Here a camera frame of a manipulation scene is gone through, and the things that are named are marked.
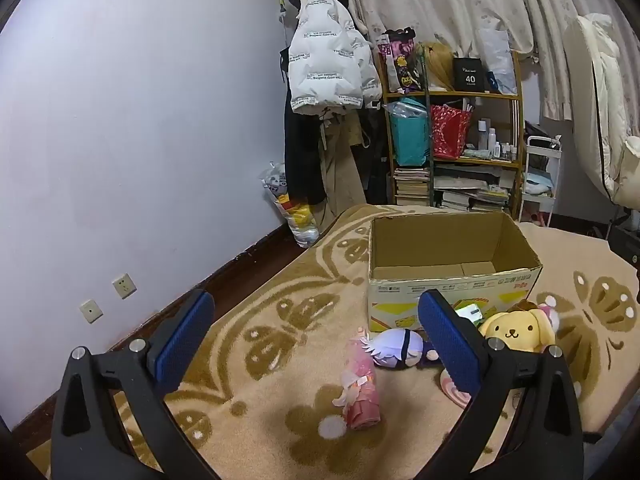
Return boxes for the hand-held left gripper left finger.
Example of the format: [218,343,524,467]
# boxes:
[50,288,221,480]

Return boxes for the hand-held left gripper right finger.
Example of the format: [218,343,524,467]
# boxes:
[415,288,586,480]

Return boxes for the pink swirl roll plush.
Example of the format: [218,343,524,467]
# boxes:
[439,369,473,406]

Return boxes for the purple-haired doll plush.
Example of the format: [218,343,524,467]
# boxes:
[362,329,441,371]

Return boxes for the yellow dog plush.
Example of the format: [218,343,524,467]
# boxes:
[479,300,557,356]

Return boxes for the cardboard box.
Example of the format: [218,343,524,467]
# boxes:
[367,211,543,333]

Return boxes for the pink bear plush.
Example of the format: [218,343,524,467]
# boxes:
[537,296,563,333]

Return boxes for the pink doll plush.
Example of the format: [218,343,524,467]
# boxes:
[334,327,382,430]

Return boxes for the beige floral rug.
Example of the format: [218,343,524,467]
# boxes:
[25,203,640,480]

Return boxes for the messy pile of books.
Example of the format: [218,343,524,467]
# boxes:
[432,162,516,213]

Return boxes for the neat stack of books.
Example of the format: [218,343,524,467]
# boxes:
[392,166,431,207]

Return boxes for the clear bag of toys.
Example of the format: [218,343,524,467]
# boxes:
[259,161,321,248]

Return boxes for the light blue cloth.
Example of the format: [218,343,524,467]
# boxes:
[522,172,553,196]

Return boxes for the black hanging garment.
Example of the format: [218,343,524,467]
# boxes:
[357,105,391,206]

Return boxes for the beige trousers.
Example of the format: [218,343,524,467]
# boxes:
[312,110,368,228]

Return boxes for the row of cosmetic bottles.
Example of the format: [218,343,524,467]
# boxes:
[470,117,521,158]

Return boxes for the white trolley cart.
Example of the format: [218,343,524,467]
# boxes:
[517,135,563,228]

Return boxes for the teal bag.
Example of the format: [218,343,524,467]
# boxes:
[387,100,431,167]

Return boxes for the red patterned bag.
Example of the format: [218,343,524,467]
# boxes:
[430,104,473,161]

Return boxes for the black hanging coat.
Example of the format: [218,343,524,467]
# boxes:
[280,0,326,206]

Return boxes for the green pole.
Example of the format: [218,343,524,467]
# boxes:
[424,45,435,206]

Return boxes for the wooden shelf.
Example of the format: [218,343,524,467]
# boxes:
[377,45,526,221]

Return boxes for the black box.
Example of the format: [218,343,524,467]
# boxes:
[452,57,487,93]

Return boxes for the blonde wig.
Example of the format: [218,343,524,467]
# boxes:
[420,42,456,92]

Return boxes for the white padded chair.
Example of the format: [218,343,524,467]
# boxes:
[562,12,640,266]

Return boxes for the purple printed bag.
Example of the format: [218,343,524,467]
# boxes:
[377,27,428,93]

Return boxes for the white plastic bag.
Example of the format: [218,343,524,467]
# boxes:
[477,15,518,96]

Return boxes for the white puffer jacket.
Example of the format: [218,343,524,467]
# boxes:
[287,0,383,113]

